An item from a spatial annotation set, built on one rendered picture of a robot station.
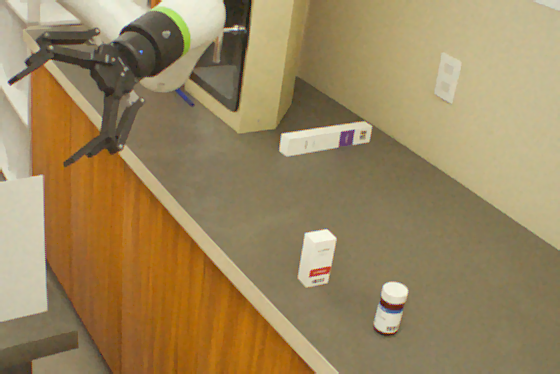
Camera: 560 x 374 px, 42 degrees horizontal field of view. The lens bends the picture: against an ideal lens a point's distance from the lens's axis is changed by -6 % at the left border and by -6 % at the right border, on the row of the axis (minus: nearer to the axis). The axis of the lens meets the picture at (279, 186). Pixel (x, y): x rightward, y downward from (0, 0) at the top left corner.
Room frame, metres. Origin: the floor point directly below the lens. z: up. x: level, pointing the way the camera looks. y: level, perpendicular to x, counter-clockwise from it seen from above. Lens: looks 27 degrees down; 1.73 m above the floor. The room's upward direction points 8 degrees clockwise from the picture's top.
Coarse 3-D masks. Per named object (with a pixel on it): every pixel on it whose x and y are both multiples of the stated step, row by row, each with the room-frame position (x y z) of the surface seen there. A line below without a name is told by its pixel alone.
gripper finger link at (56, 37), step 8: (48, 32) 1.00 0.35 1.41; (56, 32) 1.01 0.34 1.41; (64, 32) 1.02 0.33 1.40; (72, 32) 1.03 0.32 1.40; (80, 32) 1.04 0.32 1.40; (88, 32) 1.05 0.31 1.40; (96, 32) 1.06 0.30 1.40; (48, 40) 0.99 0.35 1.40; (56, 40) 1.01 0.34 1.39; (64, 40) 1.01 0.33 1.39; (72, 40) 1.03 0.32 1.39; (80, 40) 1.04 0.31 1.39
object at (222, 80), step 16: (224, 0) 1.89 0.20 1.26; (240, 0) 1.83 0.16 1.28; (240, 16) 1.82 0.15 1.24; (240, 32) 1.81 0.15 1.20; (208, 48) 1.94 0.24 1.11; (224, 48) 1.87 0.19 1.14; (240, 48) 1.81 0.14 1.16; (208, 64) 1.93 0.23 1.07; (224, 64) 1.86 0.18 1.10; (240, 64) 1.80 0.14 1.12; (192, 80) 2.00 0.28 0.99; (208, 80) 1.92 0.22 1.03; (224, 80) 1.85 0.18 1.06; (240, 80) 1.80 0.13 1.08; (224, 96) 1.85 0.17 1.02
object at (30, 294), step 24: (0, 192) 0.93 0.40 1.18; (24, 192) 0.96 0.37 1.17; (0, 216) 0.93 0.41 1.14; (24, 216) 0.96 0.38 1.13; (0, 240) 0.93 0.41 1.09; (24, 240) 0.96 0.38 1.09; (0, 264) 0.93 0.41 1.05; (24, 264) 0.95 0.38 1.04; (0, 288) 0.93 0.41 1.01; (24, 288) 0.95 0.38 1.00; (0, 312) 0.93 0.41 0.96; (24, 312) 0.95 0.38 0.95
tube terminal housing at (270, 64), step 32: (256, 0) 1.80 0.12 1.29; (288, 0) 1.85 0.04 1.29; (256, 32) 1.81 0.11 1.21; (288, 32) 1.86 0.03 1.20; (256, 64) 1.82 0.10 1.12; (288, 64) 1.92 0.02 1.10; (192, 96) 2.01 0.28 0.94; (256, 96) 1.82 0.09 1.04; (288, 96) 1.99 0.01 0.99; (256, 128) 1.83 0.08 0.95
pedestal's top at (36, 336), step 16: (48, 288) 1.04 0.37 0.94; (48, 304) 0.99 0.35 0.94; (16, 320) 0.94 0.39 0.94; (32, 320) 0.94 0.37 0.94; (48, 320) 0.95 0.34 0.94; (64, 320) 0.96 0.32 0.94; (0, 336) 0.89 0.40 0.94; (16, 336) 0.90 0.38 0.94; (32, 336) 0.91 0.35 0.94; (48, 336) 0.91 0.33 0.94; (64, 336) 0.93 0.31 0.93; (0, 352) 0.86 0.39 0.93; (16, 352) 0.88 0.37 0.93; (32, 352) 0.89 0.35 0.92; (48, 352) 0.91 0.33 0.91; (0, 368) 0.86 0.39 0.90
